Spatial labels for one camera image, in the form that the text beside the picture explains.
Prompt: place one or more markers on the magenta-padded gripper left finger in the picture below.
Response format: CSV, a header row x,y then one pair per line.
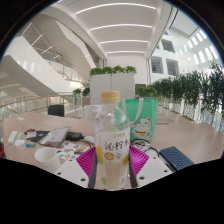
x,y
85,161

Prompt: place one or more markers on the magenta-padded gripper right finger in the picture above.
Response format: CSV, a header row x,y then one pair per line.
x,y
140,159

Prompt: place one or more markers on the clear yellow-capped drink bottle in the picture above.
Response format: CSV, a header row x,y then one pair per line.
x,y
111,143

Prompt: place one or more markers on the colourful sticker sheet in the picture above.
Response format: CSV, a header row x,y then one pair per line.
x,y
71,149

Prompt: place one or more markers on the white plug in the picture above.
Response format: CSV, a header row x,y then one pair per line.
x,y
89,139

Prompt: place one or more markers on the black power adapter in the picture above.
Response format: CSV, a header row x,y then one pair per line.
x,y
74,136

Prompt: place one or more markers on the white cup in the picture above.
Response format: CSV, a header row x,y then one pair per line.
x,y
46,160

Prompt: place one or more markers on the grey paper booklet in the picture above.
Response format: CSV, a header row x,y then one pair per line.
x,y
55,136

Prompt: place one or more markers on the green tote bag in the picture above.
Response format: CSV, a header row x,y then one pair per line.
x,y
143,116

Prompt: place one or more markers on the white chair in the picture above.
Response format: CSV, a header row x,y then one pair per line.
x,y
87,112

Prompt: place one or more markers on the clear shaker bottle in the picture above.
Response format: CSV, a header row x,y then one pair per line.
x,y
95,111

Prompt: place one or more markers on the flat black tablet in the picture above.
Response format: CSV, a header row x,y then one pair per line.
x,y
39,135

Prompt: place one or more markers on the small teal stick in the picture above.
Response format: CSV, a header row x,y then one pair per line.
x,y
30,145

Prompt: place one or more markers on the black chair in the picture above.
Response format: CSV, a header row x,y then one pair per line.
x,y
56,110

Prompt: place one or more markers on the small white pouch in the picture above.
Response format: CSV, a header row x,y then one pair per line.
x,y
19,142

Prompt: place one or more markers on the green plants in planter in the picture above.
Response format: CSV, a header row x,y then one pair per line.
x,y
146,91

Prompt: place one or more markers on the small potted green plants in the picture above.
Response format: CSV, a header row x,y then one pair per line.
x,y
86,92

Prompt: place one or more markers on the glass balustrade railing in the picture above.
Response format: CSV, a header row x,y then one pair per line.
x,y
33,105

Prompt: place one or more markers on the long white device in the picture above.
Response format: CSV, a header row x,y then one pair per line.
x,y
12,137

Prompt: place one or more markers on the tall white cabinet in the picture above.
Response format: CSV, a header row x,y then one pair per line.
x,y
111,85

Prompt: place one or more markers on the tall green plant hedge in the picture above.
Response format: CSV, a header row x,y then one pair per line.
x,y
193,88

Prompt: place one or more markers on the low green leafy plants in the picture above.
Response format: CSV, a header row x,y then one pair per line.
x,y
113,70

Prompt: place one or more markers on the ceiling light strips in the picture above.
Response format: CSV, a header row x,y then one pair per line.
x,y
120,26

